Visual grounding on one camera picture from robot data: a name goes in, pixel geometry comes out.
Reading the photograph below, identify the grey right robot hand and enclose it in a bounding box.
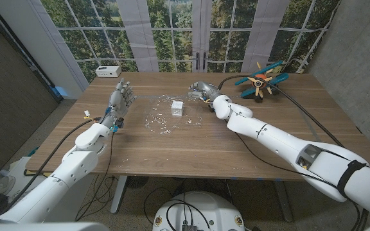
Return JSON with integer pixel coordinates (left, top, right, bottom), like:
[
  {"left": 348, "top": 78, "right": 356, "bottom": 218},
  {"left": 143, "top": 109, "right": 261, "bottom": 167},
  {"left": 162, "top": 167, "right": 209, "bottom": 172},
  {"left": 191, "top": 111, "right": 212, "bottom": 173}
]
[{"left": 188, "top": 81, "right": 224, "bottom": 103}]

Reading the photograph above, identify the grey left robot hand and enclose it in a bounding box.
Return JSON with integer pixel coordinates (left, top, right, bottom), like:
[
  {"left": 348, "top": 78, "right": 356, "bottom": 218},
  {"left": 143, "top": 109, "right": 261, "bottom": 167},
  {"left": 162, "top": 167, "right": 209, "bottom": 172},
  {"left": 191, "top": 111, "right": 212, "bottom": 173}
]
[{"left": 100, "top": 78, "right": 138, "bottom": 130}]

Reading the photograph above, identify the white cube package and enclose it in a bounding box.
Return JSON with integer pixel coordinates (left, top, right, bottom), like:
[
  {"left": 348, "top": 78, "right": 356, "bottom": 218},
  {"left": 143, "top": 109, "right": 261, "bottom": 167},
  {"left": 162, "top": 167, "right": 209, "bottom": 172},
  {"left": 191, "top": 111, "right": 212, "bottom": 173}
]
[{"left": 171, "top": 100, "right": 184, "bottom": 117}]

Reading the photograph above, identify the clear plastic wrap sheet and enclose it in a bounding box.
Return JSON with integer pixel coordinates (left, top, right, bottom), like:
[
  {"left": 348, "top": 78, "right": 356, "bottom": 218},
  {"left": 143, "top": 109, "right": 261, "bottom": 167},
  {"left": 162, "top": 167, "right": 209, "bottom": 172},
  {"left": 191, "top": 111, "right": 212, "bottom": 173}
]
[{"left": 143, "top": 93, "right": 204, "bottom": 135}]

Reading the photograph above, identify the teal wooden toy airplane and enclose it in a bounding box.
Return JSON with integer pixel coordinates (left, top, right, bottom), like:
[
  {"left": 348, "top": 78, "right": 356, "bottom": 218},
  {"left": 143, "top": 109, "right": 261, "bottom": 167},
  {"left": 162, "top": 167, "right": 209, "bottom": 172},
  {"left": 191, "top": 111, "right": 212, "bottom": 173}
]
[{"left": 234, "top": 60, "right": 290, "bottom": 104}]

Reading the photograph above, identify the white power box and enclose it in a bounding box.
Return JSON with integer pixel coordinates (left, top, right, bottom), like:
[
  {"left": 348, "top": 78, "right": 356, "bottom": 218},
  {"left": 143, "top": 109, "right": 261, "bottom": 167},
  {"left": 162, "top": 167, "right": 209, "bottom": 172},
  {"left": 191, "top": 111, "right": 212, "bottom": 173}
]
[{"left": 94, "top": 65, "right": 123, "bottom": 78}]

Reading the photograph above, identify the printed window forest backdrop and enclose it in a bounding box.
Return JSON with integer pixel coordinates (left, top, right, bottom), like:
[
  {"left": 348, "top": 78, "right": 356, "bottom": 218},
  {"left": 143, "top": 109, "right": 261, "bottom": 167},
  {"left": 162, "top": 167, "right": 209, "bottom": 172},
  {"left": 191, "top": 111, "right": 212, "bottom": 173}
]
[{"left": 40, "top": 0, "right": 342, "bottom": 84}]

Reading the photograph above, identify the black round fan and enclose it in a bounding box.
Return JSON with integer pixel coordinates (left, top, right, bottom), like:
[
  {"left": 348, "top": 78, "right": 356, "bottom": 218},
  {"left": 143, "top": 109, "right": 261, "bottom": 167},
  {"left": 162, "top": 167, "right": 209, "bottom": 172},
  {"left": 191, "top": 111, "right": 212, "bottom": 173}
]
[{"left": 125, "top": 175, "right": 150, "bottom": 189}]

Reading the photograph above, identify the grey table leg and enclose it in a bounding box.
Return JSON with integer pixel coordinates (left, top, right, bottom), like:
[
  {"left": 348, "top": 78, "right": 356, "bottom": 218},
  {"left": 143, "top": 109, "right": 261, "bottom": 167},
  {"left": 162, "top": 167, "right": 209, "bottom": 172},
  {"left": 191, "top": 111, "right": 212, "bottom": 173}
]
[
  {"left": 273, "top": 179, "right": 294, "bottom": 223},
  {"left": 110, "top": 175, "right": 128, "bottom": 214}
]

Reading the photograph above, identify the dark brown door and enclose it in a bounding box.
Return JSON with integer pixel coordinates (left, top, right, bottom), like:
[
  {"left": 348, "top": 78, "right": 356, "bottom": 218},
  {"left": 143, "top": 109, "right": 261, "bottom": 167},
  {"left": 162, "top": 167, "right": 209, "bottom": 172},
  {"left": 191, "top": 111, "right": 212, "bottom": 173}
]
[{"left": 0, "top": 6, "right": 60, "bottom": 171}]

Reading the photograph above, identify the white flat floor panel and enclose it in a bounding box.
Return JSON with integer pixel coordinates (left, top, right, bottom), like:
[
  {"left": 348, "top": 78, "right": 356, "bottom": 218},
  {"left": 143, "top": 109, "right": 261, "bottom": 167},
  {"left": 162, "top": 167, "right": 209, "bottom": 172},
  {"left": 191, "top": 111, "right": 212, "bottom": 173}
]
[{"left": 0, "top": 156, "right": 69, "bottom": 206}]

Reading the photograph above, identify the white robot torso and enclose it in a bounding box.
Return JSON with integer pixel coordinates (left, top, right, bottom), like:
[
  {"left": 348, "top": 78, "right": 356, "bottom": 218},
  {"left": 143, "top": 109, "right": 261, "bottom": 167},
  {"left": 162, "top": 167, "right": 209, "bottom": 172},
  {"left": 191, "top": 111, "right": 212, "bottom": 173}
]
[{"left": 152, "top": 191, "right": 246, "bottom": 231}]

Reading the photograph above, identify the white shoe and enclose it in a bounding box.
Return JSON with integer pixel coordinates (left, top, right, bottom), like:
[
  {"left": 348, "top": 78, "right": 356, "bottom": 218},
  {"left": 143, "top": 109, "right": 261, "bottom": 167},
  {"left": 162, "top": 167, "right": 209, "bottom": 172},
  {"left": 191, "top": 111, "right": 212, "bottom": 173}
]
[{"left": 0, "top": 175, "right": 17, "bottom": 197}]

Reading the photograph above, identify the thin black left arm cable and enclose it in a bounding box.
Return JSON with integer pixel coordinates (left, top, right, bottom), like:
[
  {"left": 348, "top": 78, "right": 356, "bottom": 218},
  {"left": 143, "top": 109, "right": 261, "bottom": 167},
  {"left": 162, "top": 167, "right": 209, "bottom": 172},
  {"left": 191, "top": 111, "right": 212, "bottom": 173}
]
[{"left": 75, "top": 132, "right": 115, "bottom": 222}]

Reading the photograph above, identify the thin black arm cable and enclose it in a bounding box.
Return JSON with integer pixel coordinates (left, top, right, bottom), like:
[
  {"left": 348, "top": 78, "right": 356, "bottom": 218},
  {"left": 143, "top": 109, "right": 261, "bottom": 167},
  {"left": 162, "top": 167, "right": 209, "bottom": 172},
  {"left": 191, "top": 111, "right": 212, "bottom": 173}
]
[
  {"left": 233, "top": 130, "right": 366, "bottom": 231},
  {"left": 75, "top": 132, "right": 115, "bottom": 222}
]

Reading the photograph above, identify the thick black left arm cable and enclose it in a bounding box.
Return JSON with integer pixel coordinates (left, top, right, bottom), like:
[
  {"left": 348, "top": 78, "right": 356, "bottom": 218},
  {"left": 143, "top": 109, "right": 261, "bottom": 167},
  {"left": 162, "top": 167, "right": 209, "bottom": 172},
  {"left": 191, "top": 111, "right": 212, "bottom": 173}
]
[{"left": 10, "top": 117, "right": 102, "bottom": 206}]

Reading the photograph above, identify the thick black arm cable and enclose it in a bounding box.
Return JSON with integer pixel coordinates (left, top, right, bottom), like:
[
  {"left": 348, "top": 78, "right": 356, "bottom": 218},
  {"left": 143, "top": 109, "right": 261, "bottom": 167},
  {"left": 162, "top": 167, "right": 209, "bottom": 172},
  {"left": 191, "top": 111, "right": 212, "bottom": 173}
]
[
  {"left": 216, "top": 74, "right": 346, "bottom": 148},
  {"left": 10, "top": 117, "right": 102, "bottom": 206}
]

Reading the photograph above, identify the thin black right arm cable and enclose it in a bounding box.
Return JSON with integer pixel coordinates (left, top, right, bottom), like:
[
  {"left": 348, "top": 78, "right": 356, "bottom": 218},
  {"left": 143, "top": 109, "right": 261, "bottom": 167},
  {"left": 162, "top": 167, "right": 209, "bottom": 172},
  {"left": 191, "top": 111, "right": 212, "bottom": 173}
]
[{"left": 233, "top": 130, "right": 366, "bottom": 231}]

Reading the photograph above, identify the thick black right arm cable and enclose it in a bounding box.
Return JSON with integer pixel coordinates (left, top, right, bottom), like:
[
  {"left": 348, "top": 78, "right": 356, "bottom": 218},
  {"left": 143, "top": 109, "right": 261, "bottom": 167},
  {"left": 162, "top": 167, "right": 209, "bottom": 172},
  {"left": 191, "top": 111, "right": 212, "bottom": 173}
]
[{"left": 216, "top": 74, "right": 346, "bottom": 148}]

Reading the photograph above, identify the black torso cable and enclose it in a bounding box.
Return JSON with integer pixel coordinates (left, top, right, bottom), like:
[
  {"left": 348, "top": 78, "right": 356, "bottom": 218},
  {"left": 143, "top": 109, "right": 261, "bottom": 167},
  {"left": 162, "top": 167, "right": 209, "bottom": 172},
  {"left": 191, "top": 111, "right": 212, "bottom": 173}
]
[{"left": 143, "top": 187, "right": 212, "bottom": 230}]

